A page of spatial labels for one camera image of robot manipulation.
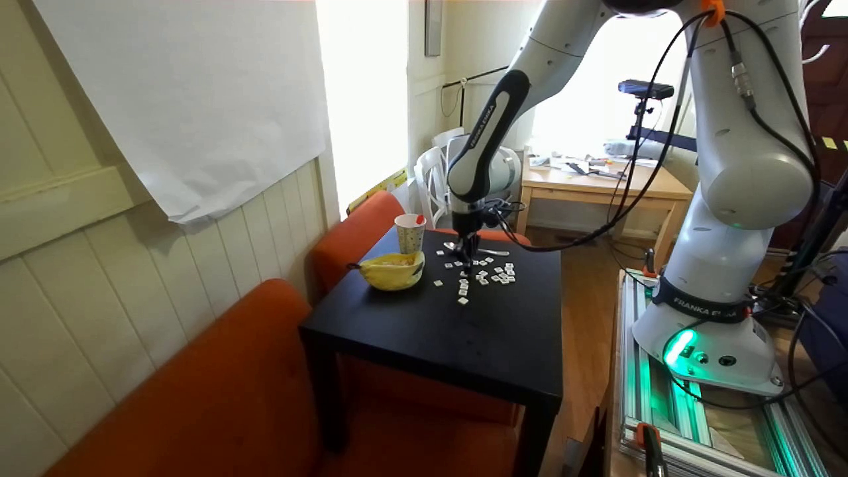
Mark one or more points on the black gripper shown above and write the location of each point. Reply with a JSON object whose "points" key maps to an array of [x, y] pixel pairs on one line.
{"points": [[473, 221]]}

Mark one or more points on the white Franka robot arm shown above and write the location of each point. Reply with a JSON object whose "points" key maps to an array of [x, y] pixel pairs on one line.
{"points": [[752, 159]]}

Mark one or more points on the metal spoon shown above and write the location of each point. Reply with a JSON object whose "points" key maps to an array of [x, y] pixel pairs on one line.
{"points": [[451, 246]]}

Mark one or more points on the small red object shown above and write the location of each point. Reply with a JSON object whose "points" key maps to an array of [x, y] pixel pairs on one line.
{"points": [[416, 218]]}

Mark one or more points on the dotted paper cup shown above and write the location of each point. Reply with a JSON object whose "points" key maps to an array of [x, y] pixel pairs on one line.
{"points": [[408, 239]]}

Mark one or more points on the white plastic chair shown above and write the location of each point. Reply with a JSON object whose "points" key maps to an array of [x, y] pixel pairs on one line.
{"points": [[432, 181]]}

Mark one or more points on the black square side table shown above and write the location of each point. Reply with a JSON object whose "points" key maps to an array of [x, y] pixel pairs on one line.
{"points": [[467, 326]]}

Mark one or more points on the yellow bowl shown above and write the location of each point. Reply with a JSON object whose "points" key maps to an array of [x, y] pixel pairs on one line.
{"points": [[391, 270]]}

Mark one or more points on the yellow wooden ledge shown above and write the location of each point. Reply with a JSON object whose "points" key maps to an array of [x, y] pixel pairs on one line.
{"points": [[375, 188]]}

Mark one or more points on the light wooden desk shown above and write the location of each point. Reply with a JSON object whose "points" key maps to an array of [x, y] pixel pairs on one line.
{"points": [[573, 186]]}

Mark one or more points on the scattered white papers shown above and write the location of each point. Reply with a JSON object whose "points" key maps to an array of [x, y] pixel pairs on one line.
{"points": [[583, 165]]}

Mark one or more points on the orange black clamp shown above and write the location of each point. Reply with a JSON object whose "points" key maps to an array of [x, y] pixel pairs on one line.
{"points": [[651, 439]]}

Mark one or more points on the orange fabric sofa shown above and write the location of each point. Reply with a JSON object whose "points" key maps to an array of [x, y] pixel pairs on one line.
{"points": [[222, 388]]}

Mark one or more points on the large white paper sheet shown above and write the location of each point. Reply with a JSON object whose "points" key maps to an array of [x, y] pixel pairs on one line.
{"points": [[175, 87]]}

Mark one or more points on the blue fabric object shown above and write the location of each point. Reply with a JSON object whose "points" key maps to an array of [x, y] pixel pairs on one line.
{"points": [[831, 326]]}

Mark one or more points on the dark wooden cabinet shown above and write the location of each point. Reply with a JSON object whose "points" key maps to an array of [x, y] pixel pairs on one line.
{"points": [[831, 79]]}

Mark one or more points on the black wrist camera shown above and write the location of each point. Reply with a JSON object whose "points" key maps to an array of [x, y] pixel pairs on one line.
{"points": [[499, 209]]}

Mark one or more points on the dark framed wall picture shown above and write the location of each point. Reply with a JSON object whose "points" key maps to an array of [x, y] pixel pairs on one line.
{"points": [[432, 27]]}

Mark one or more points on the blue camera stand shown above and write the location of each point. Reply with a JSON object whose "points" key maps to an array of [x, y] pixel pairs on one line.
{"points": [[671, 139]]}

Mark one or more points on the black stereo camera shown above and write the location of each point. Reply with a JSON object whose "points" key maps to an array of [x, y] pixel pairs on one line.
{"points": [[644, 87]]}

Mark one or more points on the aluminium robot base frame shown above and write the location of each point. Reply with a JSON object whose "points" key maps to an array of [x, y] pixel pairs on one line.
{"points": [[733, 432]]}

